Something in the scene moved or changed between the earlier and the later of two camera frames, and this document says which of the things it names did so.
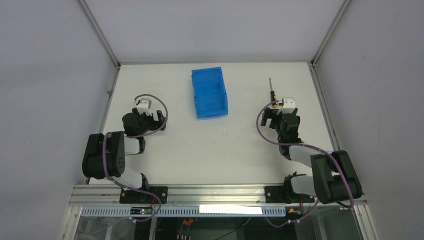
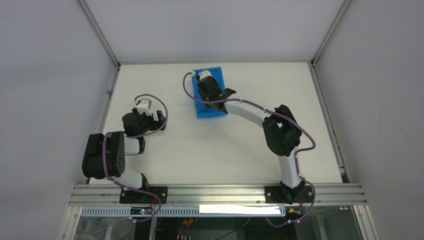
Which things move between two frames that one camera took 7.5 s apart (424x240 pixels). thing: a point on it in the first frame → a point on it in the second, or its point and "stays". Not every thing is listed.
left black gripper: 156,118 stays
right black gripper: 274,113 → 205,88
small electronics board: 141,210 stays
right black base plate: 279,195 stays
